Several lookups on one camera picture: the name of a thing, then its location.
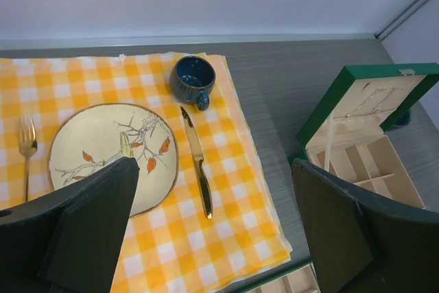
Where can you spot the green jewelry tray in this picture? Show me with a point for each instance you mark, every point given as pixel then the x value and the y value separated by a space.
pixel 294 278

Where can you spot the gold knife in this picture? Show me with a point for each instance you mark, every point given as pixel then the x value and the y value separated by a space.
pixel 198 159

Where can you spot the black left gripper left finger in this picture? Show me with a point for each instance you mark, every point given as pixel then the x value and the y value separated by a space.
pixel 70 239

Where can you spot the yellow white checkered cloth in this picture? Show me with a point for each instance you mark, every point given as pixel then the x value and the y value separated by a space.
pixel 173 248

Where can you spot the green jewelry box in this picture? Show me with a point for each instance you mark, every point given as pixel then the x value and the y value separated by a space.
pixel 346 132

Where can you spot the blue ceramic bowl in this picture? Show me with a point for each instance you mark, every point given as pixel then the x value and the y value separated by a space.
pixel 403 121

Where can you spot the gold fork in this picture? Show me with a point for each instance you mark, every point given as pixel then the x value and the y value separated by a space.
pixel 28 146

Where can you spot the cream plate with branch pattern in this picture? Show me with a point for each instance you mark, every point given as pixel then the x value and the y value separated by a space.
pixel 100 135

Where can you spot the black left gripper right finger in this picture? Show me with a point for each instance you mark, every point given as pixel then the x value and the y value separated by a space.
pixel 360 241

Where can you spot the dark blue ceramic mug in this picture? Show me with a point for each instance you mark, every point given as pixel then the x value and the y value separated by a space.
pixel 191 81

